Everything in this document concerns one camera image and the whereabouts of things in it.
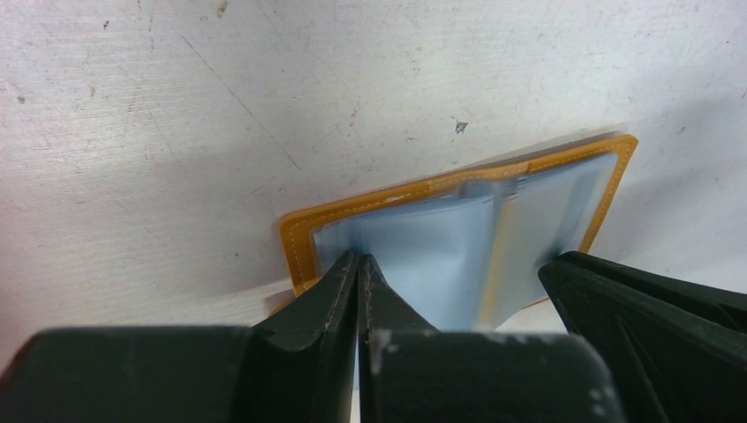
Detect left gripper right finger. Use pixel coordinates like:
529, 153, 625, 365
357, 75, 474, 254
358, 255, 626, 422

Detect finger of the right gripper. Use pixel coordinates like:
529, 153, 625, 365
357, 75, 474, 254
538, 251, 746, 422

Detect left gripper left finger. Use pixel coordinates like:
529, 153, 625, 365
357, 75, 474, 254
1, 252, 359, 422

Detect yellow leather card holder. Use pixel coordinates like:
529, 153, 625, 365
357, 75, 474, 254
278, 135, 638, 331

